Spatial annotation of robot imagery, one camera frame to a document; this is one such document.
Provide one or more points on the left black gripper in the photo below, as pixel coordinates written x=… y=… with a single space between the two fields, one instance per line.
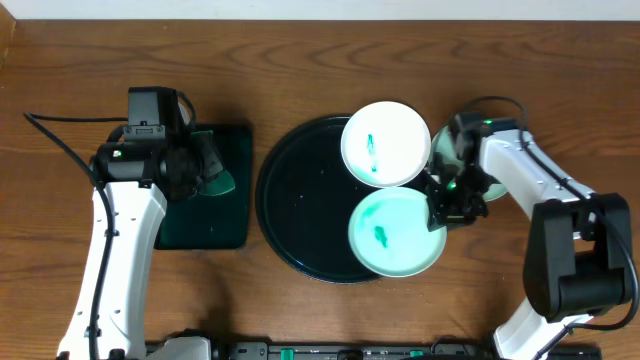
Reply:
x=203 y=161

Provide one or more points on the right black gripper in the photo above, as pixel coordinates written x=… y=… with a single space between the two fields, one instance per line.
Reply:
x=445 y=213

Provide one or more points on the green sponge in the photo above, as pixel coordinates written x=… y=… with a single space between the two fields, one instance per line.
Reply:
x=223 y=184

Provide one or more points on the white plate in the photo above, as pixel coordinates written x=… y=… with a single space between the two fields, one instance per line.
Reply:
x=385 y=144
x=388 y=233
x=443 y=150

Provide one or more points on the white plate bottom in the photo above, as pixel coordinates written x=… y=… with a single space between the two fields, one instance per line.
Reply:
x=388 y=233

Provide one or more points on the white plate top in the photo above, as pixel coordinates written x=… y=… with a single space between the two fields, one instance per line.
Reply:
x=385 y=144

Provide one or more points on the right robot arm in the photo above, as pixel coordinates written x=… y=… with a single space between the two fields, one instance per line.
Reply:
x=578 y=271

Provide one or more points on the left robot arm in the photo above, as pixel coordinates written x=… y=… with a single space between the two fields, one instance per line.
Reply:
x=135 y=181

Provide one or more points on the rectangular black tray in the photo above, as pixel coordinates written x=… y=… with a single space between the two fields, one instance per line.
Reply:
x=214 y=222

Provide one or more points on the round black tray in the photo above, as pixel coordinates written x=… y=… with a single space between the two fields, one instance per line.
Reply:
x=304 y=200

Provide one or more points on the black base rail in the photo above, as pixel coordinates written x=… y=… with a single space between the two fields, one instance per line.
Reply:
x=375 y=351

